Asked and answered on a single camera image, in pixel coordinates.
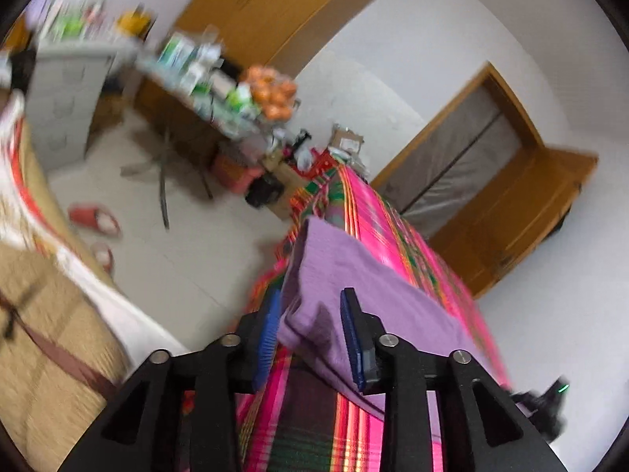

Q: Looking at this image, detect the yellow bag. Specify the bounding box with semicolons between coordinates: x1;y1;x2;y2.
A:
115;10;151;35

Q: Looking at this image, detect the red plastic container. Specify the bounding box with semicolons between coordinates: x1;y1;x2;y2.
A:
213;152;261;195

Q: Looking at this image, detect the cluttered folding table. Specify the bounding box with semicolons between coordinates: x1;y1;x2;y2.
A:
120;54;296;229

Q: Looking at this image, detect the green white carton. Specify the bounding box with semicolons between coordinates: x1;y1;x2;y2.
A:
157;34;207;84

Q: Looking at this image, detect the wooden door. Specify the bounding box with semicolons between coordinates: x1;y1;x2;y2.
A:
427;145;598;298

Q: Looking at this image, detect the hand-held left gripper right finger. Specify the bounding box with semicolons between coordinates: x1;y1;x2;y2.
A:
340;288;566;472

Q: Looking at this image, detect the red slipper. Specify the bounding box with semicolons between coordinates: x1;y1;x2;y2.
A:
69;204;121;237
91;242;116;273

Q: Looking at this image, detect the bed with tan mat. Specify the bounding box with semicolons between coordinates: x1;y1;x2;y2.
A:
0;93;192;472

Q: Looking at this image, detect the wooden wardrobe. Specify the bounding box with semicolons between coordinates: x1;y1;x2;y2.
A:
132;0;399;89

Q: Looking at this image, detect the clear plastic door curtain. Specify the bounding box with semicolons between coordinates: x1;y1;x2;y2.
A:
376;93;522;237

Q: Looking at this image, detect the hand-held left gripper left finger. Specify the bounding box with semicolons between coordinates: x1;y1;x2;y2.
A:
58;289;283;472

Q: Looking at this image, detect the bag of oranges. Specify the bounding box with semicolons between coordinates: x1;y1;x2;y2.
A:
241;65;298;121

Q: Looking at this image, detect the brown cardboard box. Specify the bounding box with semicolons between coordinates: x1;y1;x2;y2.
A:
329;125;367;158

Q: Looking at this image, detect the purple fleece sweater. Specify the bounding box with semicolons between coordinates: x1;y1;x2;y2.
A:
278;216;512;421

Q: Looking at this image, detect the pink green plaid blanket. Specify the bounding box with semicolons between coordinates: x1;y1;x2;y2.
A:
179;164;514;472

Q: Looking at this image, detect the black bucket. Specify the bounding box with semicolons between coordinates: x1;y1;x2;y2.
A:
246;174;285;207

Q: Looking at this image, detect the grey drawer cabinet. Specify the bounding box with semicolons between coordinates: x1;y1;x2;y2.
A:
24;42;136;168

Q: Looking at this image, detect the wooden door frame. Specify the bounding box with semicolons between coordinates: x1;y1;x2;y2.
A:
368;61;546;188

